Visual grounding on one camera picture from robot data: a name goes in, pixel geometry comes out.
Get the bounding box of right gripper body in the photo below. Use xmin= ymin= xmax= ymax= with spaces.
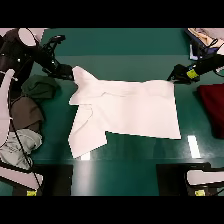
xmin=167 ymin=63 xmax=201 ymax=85

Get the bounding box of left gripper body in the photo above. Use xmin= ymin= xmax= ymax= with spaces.
xmin=42 ymin=62 xmax=75 ymax=82

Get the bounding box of white shirt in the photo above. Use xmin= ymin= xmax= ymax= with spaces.
xmin=67 ymin=65 xmax=182 ymax=160

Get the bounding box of dark green garment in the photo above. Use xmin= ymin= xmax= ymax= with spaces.
xmin=21 ymin=74 xmax=62 ymax=102

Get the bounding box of blue box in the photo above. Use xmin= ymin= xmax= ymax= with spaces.
xmin=184 ymin=27 xmax=224 ymax=62

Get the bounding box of dark red garment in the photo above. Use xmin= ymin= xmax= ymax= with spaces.
xmin=197 ymin=83 xmax=224 ymax=140

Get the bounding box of brown garment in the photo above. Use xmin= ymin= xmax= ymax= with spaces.
xmin=9 ymin=95 xmax=45 ymax=133

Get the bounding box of pale grey garment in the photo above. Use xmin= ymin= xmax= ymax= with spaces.
xmin=0 ymin=128 xmax=44 ymax=171

